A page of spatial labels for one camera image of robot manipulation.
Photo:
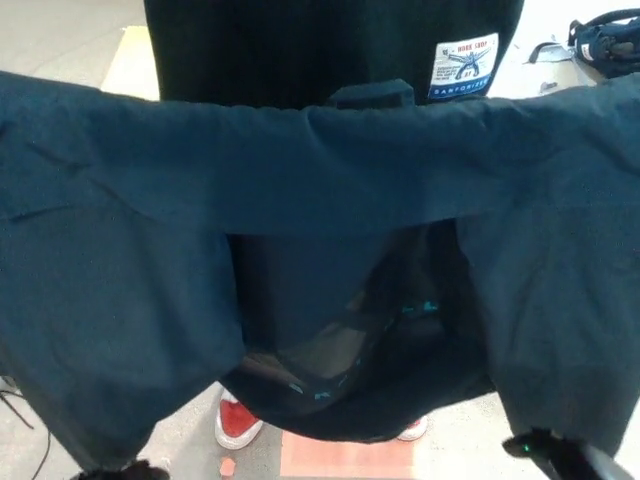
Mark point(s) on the black sweater with label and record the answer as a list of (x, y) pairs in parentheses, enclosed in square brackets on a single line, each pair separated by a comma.
[(300, 45)]

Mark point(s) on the orange floor mat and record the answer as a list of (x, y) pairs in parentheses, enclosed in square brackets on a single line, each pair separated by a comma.
[(345, 457)]

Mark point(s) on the navy blue bag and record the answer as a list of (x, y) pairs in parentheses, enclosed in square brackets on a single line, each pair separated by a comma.
[(610, 45)]

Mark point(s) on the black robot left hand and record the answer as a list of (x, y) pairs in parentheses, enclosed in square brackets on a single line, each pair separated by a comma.
[(127, 471)]

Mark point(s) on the small orange floor scrap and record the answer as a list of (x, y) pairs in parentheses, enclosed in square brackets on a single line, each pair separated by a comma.
[(228, 468)]

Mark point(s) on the navy blue coat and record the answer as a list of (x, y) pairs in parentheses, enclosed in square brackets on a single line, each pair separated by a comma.
[(150, 225)]

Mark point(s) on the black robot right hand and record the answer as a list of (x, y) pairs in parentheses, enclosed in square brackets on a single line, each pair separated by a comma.
[(550, 455)]

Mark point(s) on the yellow floor mat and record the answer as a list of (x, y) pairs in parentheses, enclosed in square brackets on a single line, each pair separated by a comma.
[(132, 65)]

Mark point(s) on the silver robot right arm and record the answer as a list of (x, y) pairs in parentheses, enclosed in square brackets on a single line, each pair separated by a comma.
[(602, 465)]

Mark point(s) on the person's left red sneaker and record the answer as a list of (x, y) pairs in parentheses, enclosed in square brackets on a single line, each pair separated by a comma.
[(414, 429)]

